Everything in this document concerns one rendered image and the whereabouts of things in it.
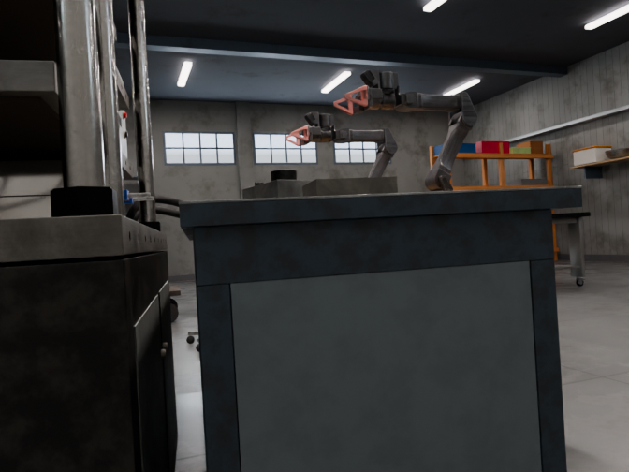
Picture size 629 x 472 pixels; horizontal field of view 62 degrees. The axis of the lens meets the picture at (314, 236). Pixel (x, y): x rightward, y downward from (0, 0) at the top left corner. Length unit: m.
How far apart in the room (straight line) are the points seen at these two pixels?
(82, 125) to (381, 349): 0.58
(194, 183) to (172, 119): 1.41
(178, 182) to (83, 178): 10.62
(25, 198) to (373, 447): 0.97
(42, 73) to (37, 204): 0.51
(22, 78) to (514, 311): 0.90
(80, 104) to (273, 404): 0.54
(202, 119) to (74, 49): 10.90
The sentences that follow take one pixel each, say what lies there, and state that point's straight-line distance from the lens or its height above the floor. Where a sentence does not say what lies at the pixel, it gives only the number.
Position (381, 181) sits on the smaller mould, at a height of 0.86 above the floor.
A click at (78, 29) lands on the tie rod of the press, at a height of 1.07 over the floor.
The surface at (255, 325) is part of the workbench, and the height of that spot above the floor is 0.60.
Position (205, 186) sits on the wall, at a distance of 11.52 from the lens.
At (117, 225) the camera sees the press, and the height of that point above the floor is 0.77.
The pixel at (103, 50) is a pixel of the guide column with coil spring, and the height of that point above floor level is 1.19.
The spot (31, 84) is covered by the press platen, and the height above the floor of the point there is 1.00.
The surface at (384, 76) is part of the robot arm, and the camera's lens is 1.91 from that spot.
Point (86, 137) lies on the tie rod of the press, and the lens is 0.86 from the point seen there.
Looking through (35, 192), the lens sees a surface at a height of 0.88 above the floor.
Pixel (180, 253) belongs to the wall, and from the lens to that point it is 11.38.
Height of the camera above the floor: 0.73
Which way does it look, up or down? level
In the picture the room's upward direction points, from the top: 3 degrees counter-clockwise
